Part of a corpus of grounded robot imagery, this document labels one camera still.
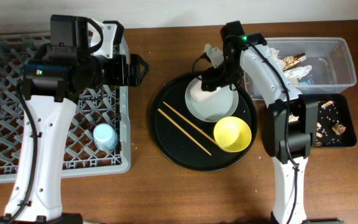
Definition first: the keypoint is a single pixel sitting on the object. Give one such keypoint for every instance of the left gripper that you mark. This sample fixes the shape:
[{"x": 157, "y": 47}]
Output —
[{"x": 121, "y": 78}]

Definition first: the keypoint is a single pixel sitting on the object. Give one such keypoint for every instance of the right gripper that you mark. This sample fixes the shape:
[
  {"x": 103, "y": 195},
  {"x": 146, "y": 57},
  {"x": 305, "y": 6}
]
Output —
[{"x": 211, "y": 74}]

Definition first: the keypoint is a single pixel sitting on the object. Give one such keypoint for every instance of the grey plate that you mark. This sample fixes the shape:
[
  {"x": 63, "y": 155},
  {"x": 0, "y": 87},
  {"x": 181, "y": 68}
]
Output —
[{"x": 222, "y": 104}]

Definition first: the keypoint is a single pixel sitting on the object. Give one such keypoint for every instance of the pink cup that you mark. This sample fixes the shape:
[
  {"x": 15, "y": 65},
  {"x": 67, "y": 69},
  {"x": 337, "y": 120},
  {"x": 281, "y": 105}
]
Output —
[{"x": 200, "y": 95}]

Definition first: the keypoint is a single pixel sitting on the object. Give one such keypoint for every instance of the yellow bowl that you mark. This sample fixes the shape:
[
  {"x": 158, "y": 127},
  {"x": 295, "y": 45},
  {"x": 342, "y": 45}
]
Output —
[{"x": 232, "y": 134}]

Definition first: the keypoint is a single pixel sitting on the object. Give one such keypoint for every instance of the white paper waste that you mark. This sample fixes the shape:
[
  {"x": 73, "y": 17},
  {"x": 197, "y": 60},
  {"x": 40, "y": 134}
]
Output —
[{"x": 290, "y": 66}]

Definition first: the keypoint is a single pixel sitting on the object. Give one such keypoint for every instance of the blue cup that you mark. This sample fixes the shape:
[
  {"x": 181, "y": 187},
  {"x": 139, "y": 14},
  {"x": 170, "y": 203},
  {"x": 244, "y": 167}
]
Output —
[{"x": 105, "y": 137}]

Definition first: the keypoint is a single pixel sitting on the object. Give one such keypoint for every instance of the food scraps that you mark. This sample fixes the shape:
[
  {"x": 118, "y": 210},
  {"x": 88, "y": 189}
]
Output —
[{"x": 319, "y": 75}]

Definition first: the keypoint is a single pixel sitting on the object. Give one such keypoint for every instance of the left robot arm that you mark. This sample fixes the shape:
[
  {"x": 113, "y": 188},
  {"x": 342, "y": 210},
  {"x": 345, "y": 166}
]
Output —
[{"x": 82, "y": 53}]

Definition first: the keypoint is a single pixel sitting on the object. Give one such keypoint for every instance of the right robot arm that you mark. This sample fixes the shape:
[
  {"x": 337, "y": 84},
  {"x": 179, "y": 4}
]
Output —
[{"x": 289, "y": 133}]

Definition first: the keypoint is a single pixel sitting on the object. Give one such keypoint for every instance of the grey dishwasher rack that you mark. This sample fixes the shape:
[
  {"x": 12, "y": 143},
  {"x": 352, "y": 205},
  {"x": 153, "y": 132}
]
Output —
[{"x": 82, "y": 157}]

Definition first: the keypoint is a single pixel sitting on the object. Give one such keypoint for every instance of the upper wooden chopstick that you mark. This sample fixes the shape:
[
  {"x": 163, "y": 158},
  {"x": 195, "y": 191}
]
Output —
[{"x": 190, "y": 123}]

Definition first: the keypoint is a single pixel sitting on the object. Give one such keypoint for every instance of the wooden chopstick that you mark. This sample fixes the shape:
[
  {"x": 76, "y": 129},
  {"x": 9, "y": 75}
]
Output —
[
  {"x": 190, "y": 123},
  {"x": 183, "y": 131}
]

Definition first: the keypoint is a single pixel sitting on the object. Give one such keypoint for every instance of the lower wooden chopstick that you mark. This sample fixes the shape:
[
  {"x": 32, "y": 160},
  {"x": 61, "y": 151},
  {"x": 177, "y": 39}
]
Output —
[{"x": 183, "y": 131}]

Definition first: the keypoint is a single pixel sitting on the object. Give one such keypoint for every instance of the round black tray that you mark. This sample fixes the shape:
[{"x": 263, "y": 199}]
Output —
[{"x": 174, "y": 144}]

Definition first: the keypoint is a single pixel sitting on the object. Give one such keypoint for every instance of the clear plastic bin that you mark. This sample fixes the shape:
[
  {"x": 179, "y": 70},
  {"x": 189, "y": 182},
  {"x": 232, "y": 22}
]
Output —
[{"x": 331, "y": 62}]

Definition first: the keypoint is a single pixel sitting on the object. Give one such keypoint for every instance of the black rectangular tray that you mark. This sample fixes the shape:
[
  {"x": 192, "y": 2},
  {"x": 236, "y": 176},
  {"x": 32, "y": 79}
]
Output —
[{"x": 334, "y": 127}]

